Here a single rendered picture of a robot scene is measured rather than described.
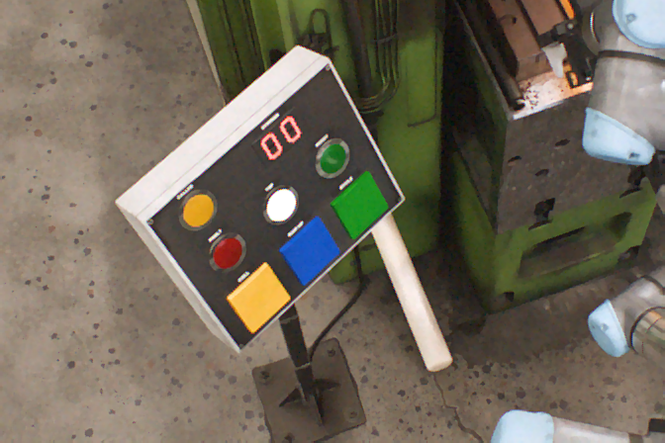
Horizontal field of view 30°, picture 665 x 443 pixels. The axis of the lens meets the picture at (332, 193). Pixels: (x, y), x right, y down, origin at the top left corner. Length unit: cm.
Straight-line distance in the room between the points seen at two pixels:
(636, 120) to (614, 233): 141
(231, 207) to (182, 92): 146
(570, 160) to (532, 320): 68
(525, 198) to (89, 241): 115
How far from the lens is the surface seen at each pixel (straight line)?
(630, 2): 131
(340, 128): 173
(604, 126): 132
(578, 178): 229
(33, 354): 291
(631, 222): 263
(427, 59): 213
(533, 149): 210
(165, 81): 314
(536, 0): 200
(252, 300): 174
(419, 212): 263
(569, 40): 151
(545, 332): 280
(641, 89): 133
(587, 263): 274
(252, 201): 169
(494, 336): 279
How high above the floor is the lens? 262
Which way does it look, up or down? 63 degrees down
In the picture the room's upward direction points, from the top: 9 degrees counter-clockwise
